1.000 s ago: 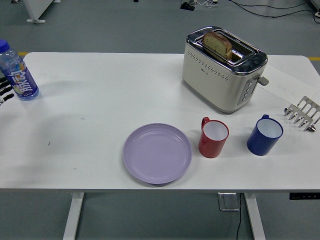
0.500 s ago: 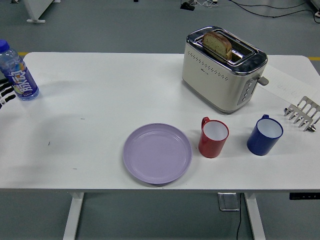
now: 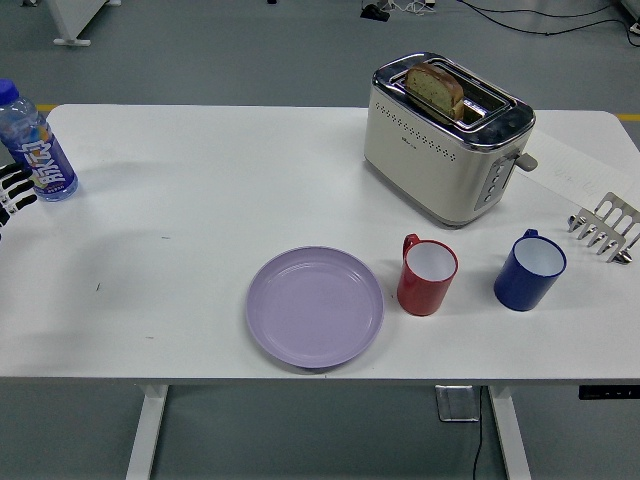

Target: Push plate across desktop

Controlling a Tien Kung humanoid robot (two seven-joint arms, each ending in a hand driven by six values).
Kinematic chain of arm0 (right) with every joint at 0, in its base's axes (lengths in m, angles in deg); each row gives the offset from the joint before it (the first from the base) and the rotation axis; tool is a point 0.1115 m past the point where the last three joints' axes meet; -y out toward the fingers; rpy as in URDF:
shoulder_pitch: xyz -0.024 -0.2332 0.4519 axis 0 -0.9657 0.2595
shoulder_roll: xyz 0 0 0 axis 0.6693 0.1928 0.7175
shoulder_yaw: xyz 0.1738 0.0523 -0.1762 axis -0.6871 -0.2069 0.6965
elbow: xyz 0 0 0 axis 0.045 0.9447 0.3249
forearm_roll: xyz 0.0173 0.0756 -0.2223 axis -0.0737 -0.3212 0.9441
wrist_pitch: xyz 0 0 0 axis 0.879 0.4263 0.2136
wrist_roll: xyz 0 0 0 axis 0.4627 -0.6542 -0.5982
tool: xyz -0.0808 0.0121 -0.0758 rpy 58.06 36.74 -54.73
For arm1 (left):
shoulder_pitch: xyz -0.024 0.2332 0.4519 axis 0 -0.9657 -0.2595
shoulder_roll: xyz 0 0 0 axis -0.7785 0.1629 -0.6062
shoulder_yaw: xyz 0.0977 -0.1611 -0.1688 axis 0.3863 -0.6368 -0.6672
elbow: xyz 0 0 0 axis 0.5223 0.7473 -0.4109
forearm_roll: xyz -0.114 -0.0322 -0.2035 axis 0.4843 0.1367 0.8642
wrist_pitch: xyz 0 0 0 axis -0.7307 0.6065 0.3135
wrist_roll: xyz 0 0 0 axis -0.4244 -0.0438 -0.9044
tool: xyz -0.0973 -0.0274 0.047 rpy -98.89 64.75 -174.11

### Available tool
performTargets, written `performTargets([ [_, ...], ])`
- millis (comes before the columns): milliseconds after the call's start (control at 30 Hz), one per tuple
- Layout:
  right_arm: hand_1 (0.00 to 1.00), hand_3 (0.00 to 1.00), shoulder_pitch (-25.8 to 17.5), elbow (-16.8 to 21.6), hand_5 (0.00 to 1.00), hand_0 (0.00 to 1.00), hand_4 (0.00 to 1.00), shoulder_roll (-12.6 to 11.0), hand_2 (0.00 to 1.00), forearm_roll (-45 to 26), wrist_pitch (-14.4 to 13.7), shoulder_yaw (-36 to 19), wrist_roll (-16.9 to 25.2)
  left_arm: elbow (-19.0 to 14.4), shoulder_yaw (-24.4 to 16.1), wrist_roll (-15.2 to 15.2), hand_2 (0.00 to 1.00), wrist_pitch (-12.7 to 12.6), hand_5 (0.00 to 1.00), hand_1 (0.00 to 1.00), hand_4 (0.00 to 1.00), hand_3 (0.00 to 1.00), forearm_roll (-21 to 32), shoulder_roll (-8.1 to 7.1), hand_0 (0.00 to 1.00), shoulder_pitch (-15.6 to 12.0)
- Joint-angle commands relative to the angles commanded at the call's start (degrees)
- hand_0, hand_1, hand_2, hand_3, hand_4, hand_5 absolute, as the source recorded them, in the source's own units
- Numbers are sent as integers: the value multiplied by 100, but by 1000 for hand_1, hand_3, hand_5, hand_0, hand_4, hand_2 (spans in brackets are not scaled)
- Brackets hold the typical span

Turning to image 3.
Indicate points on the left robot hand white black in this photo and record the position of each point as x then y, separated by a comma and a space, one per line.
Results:
15, 192

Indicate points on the purple round plate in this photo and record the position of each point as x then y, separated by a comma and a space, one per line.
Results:
315, 310

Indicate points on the silver floor socket plate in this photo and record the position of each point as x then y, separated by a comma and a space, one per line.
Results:
456, 404

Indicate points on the blue drink bottle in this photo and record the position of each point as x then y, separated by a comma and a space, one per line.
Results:
42, 160

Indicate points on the white table leg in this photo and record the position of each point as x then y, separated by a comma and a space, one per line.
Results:
147, 435
510, 435

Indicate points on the black device on floor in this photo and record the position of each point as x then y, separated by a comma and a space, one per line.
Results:
375, 12

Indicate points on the cream silver toaster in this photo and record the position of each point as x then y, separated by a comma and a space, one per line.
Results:
430, 170

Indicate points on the red mug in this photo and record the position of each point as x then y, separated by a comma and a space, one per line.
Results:
420, 295

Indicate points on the brown bread slice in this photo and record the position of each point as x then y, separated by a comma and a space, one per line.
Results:
430, 85

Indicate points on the blue mug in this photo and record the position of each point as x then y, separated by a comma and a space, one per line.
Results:
520, 290

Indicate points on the white paper sheet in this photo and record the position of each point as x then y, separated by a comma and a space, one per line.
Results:
590, 165

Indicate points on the metal toast rack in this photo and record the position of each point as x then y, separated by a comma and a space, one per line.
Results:
612, 225

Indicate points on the black table control panel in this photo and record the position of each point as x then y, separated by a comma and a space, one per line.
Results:
607, 392

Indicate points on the white background table frame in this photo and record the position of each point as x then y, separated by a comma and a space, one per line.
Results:
70, 20

